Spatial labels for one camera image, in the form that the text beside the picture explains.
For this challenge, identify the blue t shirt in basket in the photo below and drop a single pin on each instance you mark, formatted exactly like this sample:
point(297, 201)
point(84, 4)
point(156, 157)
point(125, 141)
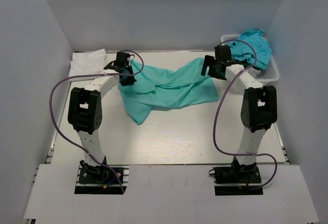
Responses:
point(254, 37)

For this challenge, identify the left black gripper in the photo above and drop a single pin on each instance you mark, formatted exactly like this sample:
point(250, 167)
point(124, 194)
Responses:
point(129, 82)

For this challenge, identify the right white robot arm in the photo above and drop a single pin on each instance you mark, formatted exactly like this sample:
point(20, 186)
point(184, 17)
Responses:
point(259, 103)

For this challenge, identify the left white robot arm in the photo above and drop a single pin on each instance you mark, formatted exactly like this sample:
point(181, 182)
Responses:
point(85, 107)

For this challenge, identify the green t shirt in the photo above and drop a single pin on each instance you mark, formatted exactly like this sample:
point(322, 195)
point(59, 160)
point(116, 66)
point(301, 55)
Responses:
point(166, 89)

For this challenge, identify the white plastic basket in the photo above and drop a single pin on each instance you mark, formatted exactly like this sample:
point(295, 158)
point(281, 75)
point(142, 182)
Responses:
point(264, 76)

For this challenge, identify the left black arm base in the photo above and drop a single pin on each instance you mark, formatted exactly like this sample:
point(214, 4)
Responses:
point(99, 180)

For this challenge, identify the folded white t shirt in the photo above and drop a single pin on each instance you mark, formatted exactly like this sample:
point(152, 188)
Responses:
point(88, 63)

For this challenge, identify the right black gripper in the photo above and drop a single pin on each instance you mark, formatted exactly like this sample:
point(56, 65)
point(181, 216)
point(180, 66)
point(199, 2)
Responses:
point(209, 61)

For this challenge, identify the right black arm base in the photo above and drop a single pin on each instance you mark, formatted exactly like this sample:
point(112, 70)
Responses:
point(237, 180)

